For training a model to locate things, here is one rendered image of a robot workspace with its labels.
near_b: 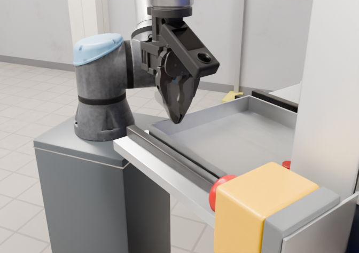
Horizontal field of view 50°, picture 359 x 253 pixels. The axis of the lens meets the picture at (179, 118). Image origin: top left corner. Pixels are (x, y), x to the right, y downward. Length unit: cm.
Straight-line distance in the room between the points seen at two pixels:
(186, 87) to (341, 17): 43
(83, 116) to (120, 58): 17
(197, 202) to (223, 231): 23
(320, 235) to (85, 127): 71
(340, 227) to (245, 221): 8
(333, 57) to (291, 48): 302
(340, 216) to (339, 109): 9
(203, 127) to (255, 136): 10
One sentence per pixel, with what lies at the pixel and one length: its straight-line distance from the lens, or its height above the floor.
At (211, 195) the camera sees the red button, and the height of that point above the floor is 100.
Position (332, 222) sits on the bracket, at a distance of 34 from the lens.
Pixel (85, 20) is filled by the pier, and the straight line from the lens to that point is 382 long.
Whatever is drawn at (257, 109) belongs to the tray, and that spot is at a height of 89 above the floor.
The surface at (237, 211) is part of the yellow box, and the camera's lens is 31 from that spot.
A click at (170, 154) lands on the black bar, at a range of 64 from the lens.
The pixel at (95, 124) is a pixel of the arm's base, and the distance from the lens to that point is 93.
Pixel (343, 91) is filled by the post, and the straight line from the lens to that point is 33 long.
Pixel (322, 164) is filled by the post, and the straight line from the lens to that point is 36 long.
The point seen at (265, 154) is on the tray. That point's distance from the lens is 69.
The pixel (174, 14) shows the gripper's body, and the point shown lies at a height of 111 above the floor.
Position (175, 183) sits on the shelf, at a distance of 60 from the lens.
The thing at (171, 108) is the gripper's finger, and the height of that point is 94.
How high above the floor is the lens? 121
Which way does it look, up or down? 24 degrees down
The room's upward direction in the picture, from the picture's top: straight up
